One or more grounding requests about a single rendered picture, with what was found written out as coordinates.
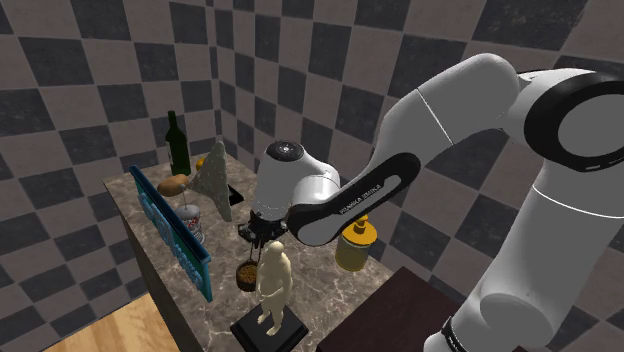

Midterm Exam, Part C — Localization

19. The small brown bowl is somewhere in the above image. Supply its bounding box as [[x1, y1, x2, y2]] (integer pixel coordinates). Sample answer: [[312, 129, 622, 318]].
[[235, 259, 260, 293]]

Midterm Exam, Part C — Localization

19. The cream figure on black base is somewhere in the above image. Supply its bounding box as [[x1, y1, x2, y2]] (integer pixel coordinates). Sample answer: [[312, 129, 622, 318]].
[[229, 239, 310, 352]]

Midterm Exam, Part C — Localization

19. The grey speckled cone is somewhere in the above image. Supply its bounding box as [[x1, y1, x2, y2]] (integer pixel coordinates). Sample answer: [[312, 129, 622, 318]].
[[188, 140, 234, 223]]

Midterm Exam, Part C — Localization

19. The silver printed can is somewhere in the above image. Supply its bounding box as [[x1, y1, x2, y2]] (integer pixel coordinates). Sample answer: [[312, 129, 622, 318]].
[[174, 190, 206, 245]]

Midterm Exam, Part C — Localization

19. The teal flat box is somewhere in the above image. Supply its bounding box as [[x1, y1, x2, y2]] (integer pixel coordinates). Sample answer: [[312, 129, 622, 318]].
[[128, 165, 214, 304]]

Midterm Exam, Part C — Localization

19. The yellow soap dispenser bottle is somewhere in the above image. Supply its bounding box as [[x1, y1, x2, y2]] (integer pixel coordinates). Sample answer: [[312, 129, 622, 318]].
[[334, 214, 379, 273]]

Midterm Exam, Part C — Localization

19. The brown potato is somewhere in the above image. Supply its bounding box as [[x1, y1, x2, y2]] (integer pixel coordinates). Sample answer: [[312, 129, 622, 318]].
[[156, 173, 191, 199]]

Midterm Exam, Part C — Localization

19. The dark green glass bottle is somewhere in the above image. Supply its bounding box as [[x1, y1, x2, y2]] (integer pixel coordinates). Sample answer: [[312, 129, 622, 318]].
[[164, 109, 192, 177]]

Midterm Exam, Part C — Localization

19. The dark robot stand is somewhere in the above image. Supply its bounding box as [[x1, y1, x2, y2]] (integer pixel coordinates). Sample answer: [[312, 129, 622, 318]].
[[315, 265, 534, 352]]

